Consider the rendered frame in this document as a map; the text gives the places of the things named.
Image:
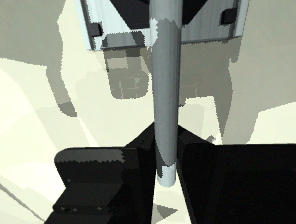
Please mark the black housing block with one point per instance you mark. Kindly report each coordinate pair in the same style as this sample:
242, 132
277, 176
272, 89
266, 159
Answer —
122, 24

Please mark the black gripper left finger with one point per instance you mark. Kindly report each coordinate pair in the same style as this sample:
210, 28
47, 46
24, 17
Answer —
133, 164

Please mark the dark grey metal shaft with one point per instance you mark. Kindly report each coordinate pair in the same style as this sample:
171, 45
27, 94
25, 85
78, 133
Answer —
165, 18

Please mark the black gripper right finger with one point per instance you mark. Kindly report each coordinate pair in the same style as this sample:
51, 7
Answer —
202, 165

